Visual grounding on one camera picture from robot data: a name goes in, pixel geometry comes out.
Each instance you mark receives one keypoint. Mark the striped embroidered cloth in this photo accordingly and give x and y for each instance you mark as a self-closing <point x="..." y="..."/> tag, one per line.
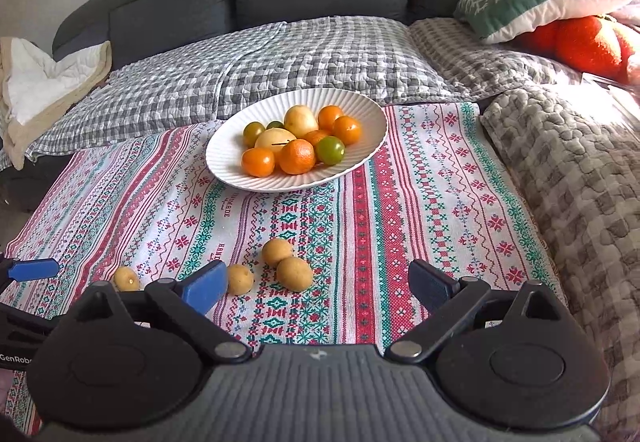
<point x="350" y="222"/>

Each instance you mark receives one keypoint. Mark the beige blanket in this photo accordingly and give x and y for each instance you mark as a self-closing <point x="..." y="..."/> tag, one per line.
<point x="40" y="86"/>

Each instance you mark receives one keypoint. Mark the white ribbed plate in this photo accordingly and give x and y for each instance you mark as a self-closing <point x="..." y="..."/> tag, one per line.
<point x="367" y="121"/>

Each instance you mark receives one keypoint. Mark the orange tomato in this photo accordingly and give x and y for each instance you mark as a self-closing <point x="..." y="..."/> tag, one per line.
<point x="330" y="115"/>
<point x="346" y="129"/>
<point x="258" y="161"/>

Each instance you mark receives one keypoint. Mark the stemless mandarin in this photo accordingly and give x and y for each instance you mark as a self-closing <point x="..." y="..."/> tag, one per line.
<point x="315" y="136"/>

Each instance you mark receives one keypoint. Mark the orange plush toy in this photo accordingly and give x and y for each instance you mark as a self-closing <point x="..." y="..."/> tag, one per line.
<point x="585" y="41"/>

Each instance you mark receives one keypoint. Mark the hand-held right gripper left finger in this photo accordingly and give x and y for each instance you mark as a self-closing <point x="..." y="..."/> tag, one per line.
<point x="205" y="287"/>

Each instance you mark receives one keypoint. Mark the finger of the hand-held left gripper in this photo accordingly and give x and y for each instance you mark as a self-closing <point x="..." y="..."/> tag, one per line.
<point x="30" y="269"/>

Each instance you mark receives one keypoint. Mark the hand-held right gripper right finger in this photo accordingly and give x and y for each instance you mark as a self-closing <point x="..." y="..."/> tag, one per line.
<point x="427" y="287"/>

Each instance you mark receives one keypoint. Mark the brown longan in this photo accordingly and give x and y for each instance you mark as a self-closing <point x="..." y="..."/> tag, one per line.
<point x="295" y="274"/>
<point x="240" y="279"/>
<point x="277" y="252"/>
<point x="126" y="279"/>

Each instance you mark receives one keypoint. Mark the pale yellow round fruit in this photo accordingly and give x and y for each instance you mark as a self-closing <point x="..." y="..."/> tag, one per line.
<point x="270" y="136"/>
<point x="300" y="119"/>

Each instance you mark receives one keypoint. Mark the grey waffle blanket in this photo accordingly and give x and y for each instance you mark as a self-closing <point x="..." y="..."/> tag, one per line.
<point x="575" y="182"/>

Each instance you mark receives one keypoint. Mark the brown checked quilt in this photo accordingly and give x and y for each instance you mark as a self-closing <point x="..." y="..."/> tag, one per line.
<point x="475" y="56"/>

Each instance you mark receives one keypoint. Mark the small green tomato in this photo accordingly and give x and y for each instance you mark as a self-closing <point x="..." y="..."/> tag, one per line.
<point x="275" y="125"/>

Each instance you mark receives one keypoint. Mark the clear plastic sheet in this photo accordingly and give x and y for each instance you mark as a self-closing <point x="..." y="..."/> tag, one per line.
<point x="610" y="91"/>

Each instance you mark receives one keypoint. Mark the grey checked quilt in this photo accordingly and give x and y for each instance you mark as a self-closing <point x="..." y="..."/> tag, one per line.
<point x="250" y="61"/>

